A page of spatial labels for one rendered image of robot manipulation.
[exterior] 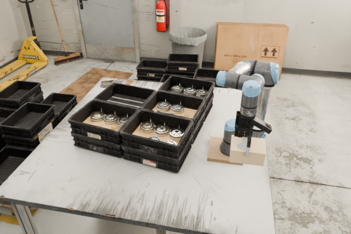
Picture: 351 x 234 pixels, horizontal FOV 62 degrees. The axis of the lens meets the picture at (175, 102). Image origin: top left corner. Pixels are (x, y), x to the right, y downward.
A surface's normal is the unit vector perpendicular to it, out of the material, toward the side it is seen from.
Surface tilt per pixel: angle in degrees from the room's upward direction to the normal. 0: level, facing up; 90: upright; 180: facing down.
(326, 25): 90
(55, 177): 0
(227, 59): 75
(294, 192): 0
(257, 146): 0
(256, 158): 90
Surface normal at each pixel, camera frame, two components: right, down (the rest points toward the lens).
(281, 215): 0.00, -0.86
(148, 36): -0.19, 0.50
